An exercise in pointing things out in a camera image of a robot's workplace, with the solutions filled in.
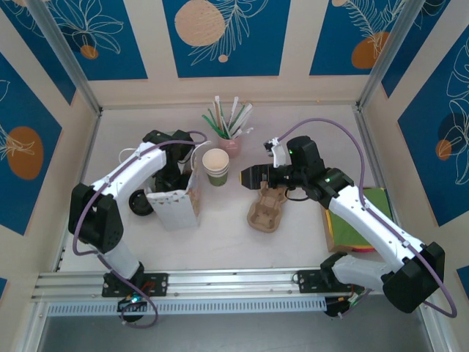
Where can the brown pulp cup carrier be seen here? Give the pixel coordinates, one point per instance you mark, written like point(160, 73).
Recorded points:
point(265, 216)

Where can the animal print paper gift bag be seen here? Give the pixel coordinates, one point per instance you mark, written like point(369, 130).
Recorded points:
point(176, 212)

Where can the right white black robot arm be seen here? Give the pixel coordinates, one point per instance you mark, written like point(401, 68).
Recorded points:
point(366, 223)

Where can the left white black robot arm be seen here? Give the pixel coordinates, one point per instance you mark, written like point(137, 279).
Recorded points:
point(132, 172)

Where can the green paper cup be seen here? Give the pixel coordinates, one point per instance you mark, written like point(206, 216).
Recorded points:
point(217, 174)
point(218, 182)

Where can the stack of paper cups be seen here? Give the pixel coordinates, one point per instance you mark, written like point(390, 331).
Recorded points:
point(216, 159)

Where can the pink metal straw bucket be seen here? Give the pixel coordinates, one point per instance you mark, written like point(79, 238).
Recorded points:
point(232, 146)

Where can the tan tipped wrapped straw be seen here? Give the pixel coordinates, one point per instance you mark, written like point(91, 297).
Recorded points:
point(219, 110)

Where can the black plastic cup lid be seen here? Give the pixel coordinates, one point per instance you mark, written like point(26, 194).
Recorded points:
point(141, 203)

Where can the small circuit board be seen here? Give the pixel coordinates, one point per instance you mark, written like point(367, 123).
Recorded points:
point(351, 302)
point(132, 300)

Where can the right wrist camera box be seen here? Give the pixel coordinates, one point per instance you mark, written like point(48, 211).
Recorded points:
point(277, 154)

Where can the aluminium side rail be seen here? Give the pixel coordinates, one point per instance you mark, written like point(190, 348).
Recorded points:
point(361, 117)
point(96, 124)

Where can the long aluminium base rail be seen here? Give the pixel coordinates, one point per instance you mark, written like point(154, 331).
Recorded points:
point(234, 282)

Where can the aluminium frame post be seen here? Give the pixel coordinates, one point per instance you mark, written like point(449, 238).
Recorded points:
point(66, 55)
point(384, 55)

